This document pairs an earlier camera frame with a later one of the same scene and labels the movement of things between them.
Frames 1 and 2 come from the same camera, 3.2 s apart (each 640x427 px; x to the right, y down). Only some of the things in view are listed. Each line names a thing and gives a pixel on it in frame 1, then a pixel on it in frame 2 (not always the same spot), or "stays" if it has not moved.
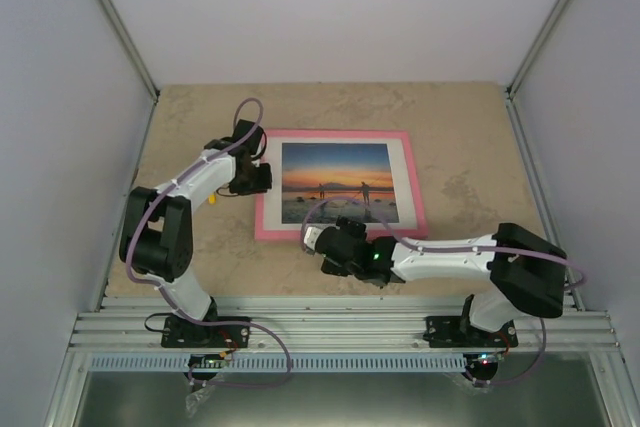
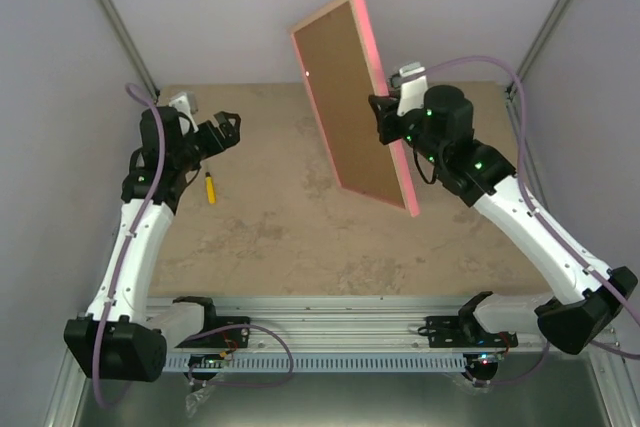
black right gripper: (353, 227) to (385, 118)
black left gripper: (264, 185) to (232, 136)
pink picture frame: (269, 206) to (345, 65)
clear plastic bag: (193, 398) stays
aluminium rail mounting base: (334, 325) stays
